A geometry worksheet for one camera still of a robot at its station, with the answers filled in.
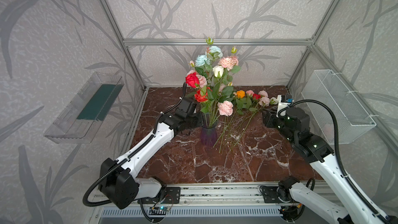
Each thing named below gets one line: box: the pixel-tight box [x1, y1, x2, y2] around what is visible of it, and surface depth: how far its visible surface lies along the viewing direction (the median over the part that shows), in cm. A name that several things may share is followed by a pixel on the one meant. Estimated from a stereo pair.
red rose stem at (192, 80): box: [185, 72, 211, 125], surface depth 61 cm
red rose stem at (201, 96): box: [194, 89, 212, 125], surface depth 66 cm
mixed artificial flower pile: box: [212, 90, 279, 154], surface depth 103 cm
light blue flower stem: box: [194, 36, 223, 79], surface depth 70 cm
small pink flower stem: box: [217, 86, 234, 125], surface depth 71 cm
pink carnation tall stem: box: [214, 55, 239, 125], surface depth 68 cm
